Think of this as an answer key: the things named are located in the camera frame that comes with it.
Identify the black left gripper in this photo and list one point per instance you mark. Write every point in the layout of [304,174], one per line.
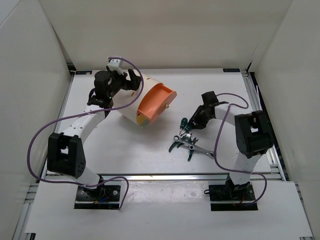
[133,85]

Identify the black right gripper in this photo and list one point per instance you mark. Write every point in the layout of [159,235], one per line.
[200,124]

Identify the green stubby screwdriver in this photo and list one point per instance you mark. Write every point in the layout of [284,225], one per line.
[183,123]
[186,128]

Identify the cream round drawer cabinet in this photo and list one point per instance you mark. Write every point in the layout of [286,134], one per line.
[132,99]

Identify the silver ratchet wrench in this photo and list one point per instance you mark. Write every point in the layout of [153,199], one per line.
[200,150]

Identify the pink top drawer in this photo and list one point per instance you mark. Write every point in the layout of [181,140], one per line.
[157,99]

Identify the yellow drawer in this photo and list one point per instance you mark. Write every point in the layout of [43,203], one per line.
[142,119]

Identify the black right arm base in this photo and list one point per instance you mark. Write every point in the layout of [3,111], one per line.
[223,201]

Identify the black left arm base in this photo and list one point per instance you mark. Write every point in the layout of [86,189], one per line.
[104,197]

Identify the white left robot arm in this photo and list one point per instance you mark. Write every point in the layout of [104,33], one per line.
[65,153]

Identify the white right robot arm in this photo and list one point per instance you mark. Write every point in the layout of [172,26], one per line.
[252,133]

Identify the green handled pliers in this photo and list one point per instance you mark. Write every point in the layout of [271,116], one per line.
[178,141]

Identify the green handled side cutters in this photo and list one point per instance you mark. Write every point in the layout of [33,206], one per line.
[191,148]

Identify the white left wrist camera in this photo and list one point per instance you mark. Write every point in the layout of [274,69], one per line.
[115,64]

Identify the aluminium frame rail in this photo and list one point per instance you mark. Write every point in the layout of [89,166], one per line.
[274,176]

